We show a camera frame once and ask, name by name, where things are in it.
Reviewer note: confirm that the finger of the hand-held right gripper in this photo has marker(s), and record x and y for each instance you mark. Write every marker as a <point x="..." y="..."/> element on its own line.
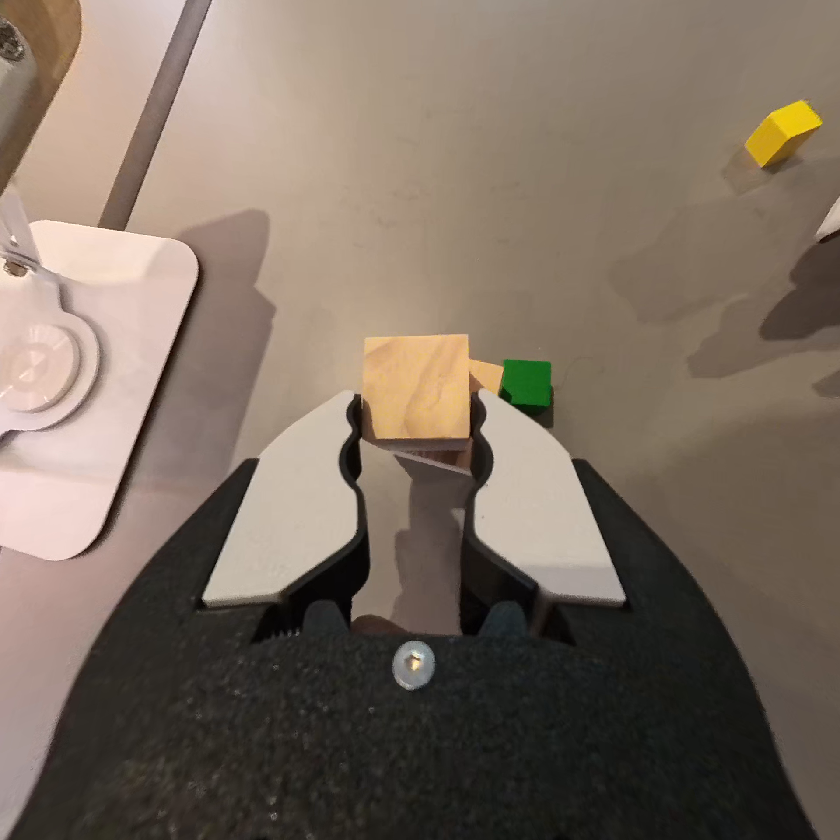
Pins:
<point x="832" y="226"/>

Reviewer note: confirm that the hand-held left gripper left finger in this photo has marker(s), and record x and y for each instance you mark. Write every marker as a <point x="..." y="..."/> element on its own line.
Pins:
<point x="295" y="518"/>

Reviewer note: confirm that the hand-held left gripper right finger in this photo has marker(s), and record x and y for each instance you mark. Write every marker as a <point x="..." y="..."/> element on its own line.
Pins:
<point x="538" y="518"/>

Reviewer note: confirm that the yellow wooden cube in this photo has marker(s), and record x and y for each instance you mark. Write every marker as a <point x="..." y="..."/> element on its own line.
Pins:
<point x="781" y="134"/>

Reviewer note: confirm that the green wooden cube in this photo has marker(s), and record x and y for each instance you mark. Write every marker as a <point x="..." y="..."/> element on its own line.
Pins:
<point x="525" y="387"/>

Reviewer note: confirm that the large pale wooden cube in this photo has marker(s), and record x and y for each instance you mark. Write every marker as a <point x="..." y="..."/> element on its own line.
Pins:
<point x="487" y="375"/>

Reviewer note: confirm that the medium pale wooden cube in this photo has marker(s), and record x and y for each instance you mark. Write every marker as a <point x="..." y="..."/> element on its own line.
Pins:
<point x="413" y="394"/>

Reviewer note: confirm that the white document stand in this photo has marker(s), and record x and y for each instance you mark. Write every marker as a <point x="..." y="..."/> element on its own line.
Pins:
<point x="131" y="295"/>

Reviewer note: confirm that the instruction sheet on stand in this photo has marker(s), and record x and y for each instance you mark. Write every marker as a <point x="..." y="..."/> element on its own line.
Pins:
<point x="62" y="65"/>

